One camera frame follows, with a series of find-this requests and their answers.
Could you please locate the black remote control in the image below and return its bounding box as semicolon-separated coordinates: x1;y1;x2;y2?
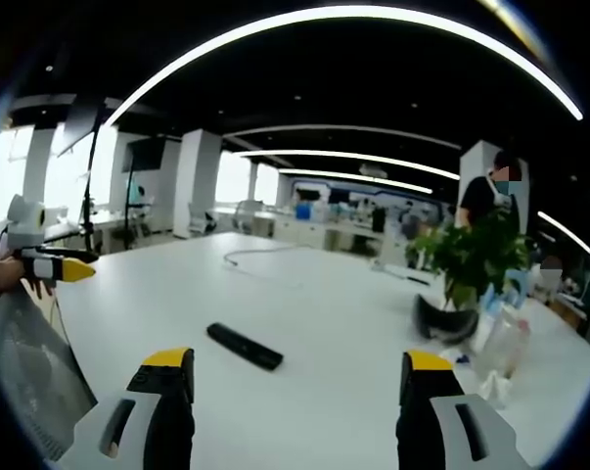
205;322;285;372

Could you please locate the black tripod stand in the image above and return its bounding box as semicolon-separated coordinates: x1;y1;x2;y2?
76;97;105;256

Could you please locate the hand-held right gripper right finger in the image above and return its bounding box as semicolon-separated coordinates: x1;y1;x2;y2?
394;349;530;470

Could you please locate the green potted plant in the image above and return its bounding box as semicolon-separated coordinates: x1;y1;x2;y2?
404;205;534;310

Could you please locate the light blue chair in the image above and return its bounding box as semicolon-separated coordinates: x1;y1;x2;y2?
499;268;529;309

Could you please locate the white crumpled tissue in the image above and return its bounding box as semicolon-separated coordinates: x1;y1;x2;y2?
477;369;514;410

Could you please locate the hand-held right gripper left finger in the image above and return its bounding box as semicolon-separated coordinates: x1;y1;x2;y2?
58;347;197;470

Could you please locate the grey cable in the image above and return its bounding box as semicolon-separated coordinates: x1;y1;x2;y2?
224;244;305;288

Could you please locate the black wall monitor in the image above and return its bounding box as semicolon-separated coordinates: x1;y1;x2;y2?
121;137;167;173

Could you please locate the person's left hand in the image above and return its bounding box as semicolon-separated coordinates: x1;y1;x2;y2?
0;256;56;300

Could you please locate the white office chair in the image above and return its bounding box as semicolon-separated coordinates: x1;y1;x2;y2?
186;201;218;239

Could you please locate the black plant pot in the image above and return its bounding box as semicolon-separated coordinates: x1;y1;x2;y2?
412;294;480;345

